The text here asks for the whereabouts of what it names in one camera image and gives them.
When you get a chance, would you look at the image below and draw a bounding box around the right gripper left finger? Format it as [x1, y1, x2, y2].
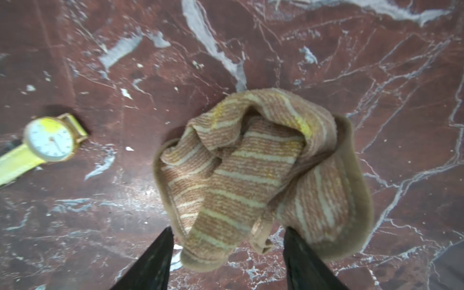
[111, 227, 174, 290]

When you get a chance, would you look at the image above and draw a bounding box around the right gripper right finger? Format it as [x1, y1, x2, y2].
[283, 227, 348, 290]

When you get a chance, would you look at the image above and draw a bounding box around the beige striped cloth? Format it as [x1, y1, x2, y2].
[153, 88, 374, 272]

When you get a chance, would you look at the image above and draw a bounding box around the cream strap watch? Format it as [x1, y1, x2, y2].
[1, 113, 89, 186]

